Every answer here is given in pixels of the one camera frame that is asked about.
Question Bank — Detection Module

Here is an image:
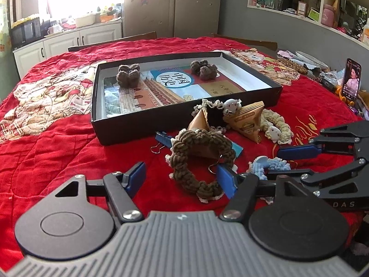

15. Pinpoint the smartphone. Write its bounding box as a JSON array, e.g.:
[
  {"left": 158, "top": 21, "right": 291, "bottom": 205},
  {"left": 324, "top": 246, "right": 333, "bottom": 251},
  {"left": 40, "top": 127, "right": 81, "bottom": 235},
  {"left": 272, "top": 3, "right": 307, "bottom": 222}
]
[{"left": 341, "top": 58, "right": 362, "bottom": 99}]

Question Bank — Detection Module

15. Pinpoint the red printed blanket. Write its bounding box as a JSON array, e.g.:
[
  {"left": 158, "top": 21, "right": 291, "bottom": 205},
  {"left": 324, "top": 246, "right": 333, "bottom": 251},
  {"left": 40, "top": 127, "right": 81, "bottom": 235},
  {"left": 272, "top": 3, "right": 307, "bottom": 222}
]
[{"left": 0, "top": 36, "right": 369, "bottom": 267}]

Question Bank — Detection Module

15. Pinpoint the tan triangular packet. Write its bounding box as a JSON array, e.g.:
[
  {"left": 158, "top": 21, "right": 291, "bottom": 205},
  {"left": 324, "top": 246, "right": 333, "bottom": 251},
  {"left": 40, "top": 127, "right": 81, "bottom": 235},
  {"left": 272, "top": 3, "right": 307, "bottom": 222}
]
[
  {"left": 223, "top": 101, "right": 266, "bottom": 144},
  {"left": 187, "top": 108, "right": 211, "bottom": 133}
]

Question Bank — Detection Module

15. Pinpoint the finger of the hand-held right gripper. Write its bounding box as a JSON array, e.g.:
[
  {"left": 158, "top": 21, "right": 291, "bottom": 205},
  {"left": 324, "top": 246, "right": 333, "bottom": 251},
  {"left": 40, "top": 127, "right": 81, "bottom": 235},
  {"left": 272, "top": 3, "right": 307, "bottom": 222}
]
[
  {"left": 277, "top": 119, "right": 369, "bottom": 162},
  {"left": 266, "top": 158, "right": 369, "bottom": 199}
]

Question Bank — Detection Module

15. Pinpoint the large brown crochet scrunchie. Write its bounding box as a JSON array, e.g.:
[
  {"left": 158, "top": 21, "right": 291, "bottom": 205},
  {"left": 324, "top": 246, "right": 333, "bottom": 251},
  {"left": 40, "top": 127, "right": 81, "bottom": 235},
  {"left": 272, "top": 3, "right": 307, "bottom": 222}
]
[{"left": 165, "top": 129, "right": 236, "bottom": 203}]

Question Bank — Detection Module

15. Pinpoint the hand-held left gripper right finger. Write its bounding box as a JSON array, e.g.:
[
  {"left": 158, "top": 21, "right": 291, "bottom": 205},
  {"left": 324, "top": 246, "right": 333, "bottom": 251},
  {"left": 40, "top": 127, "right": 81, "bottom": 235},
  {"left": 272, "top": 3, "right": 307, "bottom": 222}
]
[{"left": 216, "top": 164, "right": 311, "bottom": 223}]

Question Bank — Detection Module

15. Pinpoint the orange phone stand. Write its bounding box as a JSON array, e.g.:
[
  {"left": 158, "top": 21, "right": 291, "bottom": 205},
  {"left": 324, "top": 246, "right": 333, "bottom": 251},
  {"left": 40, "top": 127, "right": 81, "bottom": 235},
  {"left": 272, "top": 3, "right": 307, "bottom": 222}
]
[{"left": 336, "top": 85, "right": 358, "bottom": 106}]

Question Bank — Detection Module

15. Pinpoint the black cardboard box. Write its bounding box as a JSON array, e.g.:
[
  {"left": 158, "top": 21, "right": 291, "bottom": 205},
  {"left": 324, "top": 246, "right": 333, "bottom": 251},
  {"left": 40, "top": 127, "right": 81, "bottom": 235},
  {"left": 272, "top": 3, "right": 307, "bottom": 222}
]
[{"left": 90, "top": 51, "right": 283, "bottom": 147}]

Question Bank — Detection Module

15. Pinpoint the wooden bead mat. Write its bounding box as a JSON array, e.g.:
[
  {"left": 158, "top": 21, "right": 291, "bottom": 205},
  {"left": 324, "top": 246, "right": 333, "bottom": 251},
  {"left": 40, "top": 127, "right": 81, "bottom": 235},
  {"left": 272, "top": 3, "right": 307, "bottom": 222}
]
[{"left": 276, "top": 57, "right": 309, "bottom": 75}]

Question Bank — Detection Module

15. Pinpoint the white cabinet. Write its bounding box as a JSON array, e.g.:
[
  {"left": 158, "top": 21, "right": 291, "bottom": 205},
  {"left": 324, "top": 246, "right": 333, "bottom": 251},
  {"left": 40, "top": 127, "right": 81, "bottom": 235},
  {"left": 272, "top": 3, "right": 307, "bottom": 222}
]
[{"left": 13, "top": 21, "right": 123, "bottom": 80}]

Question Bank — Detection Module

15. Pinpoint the blue crochet scrunchie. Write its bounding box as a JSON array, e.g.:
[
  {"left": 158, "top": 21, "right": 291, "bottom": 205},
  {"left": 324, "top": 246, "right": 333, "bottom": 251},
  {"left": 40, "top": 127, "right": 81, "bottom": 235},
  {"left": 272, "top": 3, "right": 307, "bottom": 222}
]
[{"left": 247, "top": 155, "right": 292, "bottom": 177}]

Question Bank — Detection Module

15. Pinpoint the white wall shelf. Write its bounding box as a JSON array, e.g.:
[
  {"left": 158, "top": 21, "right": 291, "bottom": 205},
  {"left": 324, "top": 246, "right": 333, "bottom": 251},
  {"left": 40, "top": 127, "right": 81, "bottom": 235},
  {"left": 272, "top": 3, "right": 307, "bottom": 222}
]
[{"left": 247, "top": 0, "right": 369, "bottom": 53}]

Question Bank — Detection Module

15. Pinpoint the pink thermos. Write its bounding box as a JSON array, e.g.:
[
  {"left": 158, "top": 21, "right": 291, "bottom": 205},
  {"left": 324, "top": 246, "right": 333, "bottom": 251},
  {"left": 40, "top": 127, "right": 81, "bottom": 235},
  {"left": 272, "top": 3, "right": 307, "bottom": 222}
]
[{"left": 321, "top": 4, "right": 336, "bottom": 27}]

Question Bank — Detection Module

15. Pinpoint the wooden chair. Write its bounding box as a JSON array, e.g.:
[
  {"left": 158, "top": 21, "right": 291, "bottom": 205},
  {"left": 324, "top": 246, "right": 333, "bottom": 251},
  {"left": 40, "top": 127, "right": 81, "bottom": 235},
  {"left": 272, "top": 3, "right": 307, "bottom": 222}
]
[
  {"left": 68, "top": 31, "right": 158, "bottom": 53},
  {"left": 211, "top": 33, "right": 278, "bottom": 51}
]

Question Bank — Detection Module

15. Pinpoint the blue binder clip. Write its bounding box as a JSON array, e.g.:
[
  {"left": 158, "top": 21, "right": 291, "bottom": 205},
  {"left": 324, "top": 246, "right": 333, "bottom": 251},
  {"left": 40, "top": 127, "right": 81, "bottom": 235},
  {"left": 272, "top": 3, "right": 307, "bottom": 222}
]
[{"left": 150, "top": 131, "right": 174, "bottom": 154}]

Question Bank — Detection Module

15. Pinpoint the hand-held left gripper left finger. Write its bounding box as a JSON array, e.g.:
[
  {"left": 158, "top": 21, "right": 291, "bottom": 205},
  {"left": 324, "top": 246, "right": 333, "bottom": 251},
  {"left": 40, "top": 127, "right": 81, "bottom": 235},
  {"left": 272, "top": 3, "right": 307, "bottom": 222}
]
[{"left": 54, "top": 162, "right": 147, "bottom": 223}]

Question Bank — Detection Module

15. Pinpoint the white plastic basin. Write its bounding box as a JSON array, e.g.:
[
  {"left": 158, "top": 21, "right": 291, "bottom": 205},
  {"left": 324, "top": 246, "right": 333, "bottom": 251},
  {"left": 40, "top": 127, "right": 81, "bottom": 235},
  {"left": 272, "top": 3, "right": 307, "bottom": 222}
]
[{"left": 74, "top": 13, "right": 97, "bottom": 27}]

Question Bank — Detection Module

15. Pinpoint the brown crochet hair tie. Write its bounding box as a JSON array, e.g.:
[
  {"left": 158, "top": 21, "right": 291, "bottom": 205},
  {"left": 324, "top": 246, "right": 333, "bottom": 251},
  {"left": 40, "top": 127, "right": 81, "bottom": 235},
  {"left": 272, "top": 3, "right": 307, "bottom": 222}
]
[
  {"left": 116, "top": 64, "right": 141, "bottom": 89},
  {"left": 190, "top": 60, "right": 219, "bottom": 81}
]

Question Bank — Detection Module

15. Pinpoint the cream crochet scrunchie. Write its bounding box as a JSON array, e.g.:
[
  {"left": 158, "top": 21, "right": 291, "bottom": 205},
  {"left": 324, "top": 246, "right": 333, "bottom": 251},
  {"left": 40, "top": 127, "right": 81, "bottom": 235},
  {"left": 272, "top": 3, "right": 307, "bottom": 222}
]
[{"left": 259, "top": 109, "right": 294, "bottom": 145}]

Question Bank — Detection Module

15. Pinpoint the grey refrigerator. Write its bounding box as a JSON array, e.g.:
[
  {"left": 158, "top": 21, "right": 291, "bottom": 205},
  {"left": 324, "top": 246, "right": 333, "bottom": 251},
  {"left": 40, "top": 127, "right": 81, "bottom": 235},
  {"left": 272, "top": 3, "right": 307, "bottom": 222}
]
[{"left": 124, "top": 0, "right": 223, "bottom": 39}]

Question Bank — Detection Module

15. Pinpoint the black scrunchie with lace trim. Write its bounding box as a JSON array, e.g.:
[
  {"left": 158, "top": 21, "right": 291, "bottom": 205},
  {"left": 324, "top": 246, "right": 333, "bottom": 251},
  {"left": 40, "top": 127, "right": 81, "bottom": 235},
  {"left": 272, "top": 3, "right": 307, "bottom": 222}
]
[{"left": 193, "top": 98, "right": 243, "bottom": 134}]

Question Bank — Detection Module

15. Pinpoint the black microwave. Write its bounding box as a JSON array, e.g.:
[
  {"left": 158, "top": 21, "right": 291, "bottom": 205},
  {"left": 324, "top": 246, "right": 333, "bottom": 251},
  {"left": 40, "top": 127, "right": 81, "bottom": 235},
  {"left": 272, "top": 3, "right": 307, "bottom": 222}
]
[{"left": 10, "top": 17, "right": 42, "bottom": 50}]

